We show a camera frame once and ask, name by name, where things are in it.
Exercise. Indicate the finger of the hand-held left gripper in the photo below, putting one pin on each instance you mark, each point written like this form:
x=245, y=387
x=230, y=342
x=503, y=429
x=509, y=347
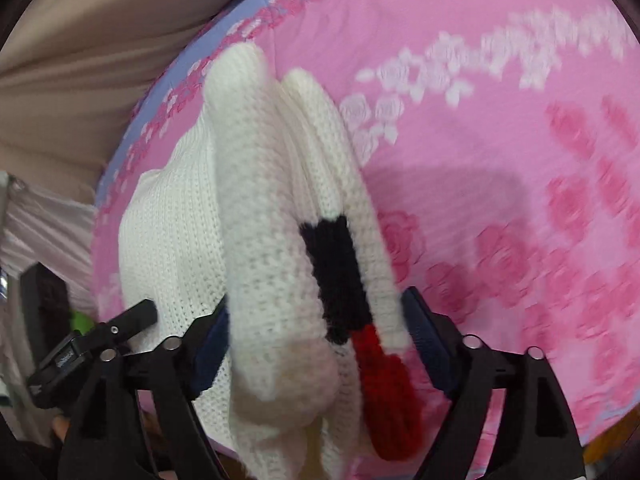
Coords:
x=132, y=317

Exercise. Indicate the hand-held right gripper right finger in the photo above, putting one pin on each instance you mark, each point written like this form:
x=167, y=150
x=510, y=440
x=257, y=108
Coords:
x=431, y=342

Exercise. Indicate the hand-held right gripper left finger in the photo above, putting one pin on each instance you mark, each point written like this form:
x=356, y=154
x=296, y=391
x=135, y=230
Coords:
x=212, y=355

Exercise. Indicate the white red black knit sweater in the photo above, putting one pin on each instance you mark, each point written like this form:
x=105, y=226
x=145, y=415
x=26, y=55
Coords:
x=265, y=210

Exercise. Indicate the green plush pillow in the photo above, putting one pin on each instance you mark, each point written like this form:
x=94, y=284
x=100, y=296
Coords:
x=78, y=321

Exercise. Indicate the dark rectangular object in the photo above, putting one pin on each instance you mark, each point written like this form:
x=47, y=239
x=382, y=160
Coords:
x=45, y=305

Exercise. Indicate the white satin curtain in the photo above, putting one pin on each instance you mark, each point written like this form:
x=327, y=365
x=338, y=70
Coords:
x=45, y=230

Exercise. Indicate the pink floral bedsheet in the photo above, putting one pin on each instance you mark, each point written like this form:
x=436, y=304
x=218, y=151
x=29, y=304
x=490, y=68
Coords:
x=500, y=185

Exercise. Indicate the beige cloth drape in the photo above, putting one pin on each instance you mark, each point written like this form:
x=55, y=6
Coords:
x=100, y=60

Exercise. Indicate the wooden bed frame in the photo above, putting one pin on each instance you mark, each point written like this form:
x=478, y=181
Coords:
x=607, y=447

